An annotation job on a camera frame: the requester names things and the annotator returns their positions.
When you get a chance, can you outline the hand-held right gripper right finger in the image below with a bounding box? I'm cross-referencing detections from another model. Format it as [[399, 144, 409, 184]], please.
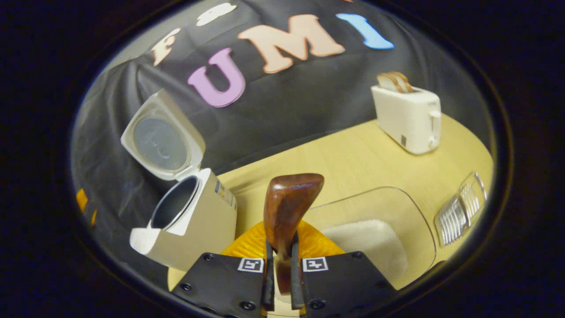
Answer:
[[290, 220, 399, 318]]

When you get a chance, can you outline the brown wooden spoon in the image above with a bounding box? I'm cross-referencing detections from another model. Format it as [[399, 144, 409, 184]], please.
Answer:
[[264, 173, 325, 296]]

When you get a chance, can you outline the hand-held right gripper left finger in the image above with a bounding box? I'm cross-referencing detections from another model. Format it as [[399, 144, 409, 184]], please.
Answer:
[[171, 220, 276, 318]]

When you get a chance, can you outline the white toaster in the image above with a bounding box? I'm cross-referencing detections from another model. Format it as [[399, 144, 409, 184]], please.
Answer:
[[371, 84, 442, 155]]

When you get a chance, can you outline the clear plastic container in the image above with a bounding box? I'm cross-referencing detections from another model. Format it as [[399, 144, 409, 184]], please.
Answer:
[[302, 186, 437, 290]]

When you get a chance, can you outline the toasted bread slice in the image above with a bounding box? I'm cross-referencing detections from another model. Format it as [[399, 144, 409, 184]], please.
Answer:
[[388, 72, 414, 94], [377, 73, 403, 93]]

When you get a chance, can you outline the white rice cooker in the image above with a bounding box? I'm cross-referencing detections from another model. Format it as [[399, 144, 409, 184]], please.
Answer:
[[121, 88, 238, 271]]

